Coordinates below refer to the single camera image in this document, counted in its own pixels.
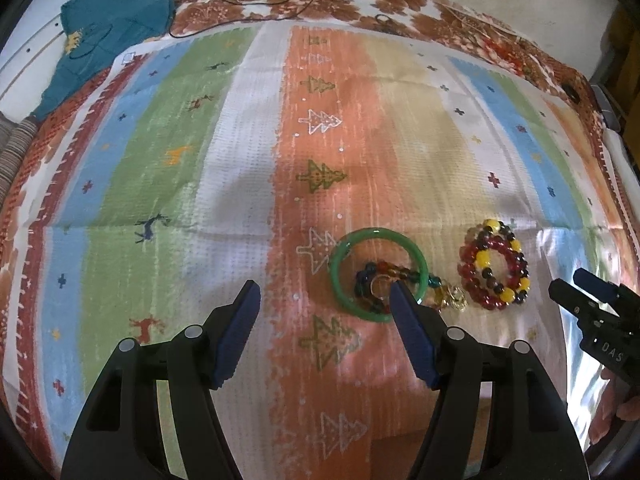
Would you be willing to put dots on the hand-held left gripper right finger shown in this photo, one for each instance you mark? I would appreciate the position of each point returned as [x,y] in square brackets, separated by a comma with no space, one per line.
[412,335]

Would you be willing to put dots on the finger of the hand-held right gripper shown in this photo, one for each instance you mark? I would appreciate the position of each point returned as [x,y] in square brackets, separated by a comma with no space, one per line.
[570,297]
[597,287]

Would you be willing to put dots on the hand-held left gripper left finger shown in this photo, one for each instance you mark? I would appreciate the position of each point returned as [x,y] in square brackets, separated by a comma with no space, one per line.
[235,340]

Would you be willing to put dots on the gold charm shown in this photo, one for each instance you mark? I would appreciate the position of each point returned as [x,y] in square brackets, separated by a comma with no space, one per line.
[452,300]

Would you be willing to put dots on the green jade bangle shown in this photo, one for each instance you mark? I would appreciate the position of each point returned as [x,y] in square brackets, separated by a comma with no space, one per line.
[372,231]

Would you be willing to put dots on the person's right hand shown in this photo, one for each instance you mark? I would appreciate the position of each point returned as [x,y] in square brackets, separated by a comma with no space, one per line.
[607,405]

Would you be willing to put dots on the grey plastic object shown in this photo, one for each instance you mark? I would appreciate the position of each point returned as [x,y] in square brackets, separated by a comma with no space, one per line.
[606,107]

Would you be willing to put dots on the striped printed mat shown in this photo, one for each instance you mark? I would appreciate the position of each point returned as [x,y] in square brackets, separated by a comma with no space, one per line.
[320,160]

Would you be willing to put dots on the folded striped brown cloth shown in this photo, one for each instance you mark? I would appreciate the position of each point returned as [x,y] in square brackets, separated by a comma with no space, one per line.
[17,150]

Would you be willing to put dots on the colourful striped tablecloth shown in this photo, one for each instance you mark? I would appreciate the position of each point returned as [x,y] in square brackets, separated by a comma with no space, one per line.
[430,12]

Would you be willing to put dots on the teal garment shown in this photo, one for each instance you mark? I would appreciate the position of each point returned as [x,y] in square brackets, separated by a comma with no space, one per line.
[115,15]

